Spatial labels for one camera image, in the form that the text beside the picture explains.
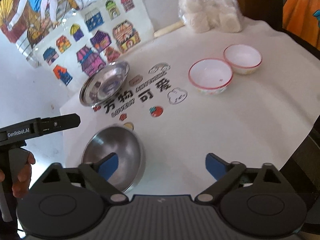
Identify deep steel bowl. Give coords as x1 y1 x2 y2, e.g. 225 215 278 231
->
81 125 146 193

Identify steel plate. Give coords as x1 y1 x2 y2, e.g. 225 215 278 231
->
79 61 130 107

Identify white ceramic bowl front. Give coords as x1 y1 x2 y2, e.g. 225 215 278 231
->
188 58 233 95

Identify white ceramic bowl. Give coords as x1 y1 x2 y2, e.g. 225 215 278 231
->
188 58 233 95
223 44 263 75

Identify white ceramic bowl back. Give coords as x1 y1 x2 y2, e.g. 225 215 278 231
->
223 44 263 75

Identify person's left hand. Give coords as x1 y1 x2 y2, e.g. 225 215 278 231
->
12 151 36 198

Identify white printed tablecloth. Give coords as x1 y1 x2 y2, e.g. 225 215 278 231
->
60 20 319 196

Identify houses drawing paper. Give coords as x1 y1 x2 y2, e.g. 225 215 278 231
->
34 0 154 93

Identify boy with fan drawing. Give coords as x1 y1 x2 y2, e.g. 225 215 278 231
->
1 0 98 67

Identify wooden rolling pin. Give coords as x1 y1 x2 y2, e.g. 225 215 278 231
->
153 21 184 38

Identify plastic bag of buns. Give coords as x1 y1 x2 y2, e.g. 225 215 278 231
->
178 0 242 33

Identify orange dress woman painting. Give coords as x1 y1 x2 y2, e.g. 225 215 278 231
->
283 0 319 49

